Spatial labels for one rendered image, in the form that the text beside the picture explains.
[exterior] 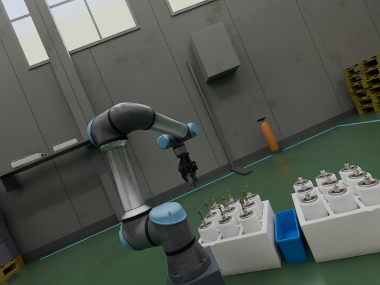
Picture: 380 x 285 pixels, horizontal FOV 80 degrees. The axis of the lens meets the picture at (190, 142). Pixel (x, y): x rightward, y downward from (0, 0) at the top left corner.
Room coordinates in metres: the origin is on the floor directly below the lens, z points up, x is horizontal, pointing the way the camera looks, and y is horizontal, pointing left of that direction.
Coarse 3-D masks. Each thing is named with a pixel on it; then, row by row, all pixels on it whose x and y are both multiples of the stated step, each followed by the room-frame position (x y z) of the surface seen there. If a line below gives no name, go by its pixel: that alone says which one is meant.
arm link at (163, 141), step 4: (160, 136) 1.18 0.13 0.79; (164, 136) 1.17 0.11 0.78; (168, 136) 1.18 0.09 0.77; (172, 136) 1.16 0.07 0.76; (160, 140) 1.18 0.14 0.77; (164, 140) 1.17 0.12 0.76; (168, 140) 1.16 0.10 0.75; (172, 140) 1.17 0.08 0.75; (160, 144) 1.18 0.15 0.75; (164, 144) 1.17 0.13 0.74; (168, 144) 1.16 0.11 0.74; (172, 144) 1.19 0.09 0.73; (176, 144) 1.19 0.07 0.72; (164, 148) 1.17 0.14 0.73; (168, 148) 1.19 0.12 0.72
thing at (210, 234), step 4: (212, 224) 1.20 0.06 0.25; (204, 228) 1.19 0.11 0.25; (208, 228) 1.18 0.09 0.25; (212, 228) 1.19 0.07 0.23; (216, 228) 1.22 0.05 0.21; (200, 232) 1.20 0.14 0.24; (204, 232) 1.18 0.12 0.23; (208, 232) 1.18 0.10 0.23; (212, 232) 1.18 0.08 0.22; (216, 232) 1.20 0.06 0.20; (204, 236) 1.19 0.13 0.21; (208, 236) 1.18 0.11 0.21; (212, 236) 1.18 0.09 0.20; (216, 236) 1.19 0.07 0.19; (204, 240) 1.19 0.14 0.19; (208, 240) 1.18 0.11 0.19; (212, 240) 1.18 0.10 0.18
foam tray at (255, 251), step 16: (272, 224) 1.22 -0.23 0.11; (224, 240) 1.12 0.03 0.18; (240, 240) 1.09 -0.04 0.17; (256, 240) 1.06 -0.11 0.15; (272, 240) 1.08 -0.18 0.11; (224, 256) 1.13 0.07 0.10; (240, 256) 1.10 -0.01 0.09; (256, 256) 1.07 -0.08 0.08; (272, 256) 1.04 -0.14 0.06; (224, 272) 1.14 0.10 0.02; (240, 272) 1.11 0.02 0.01
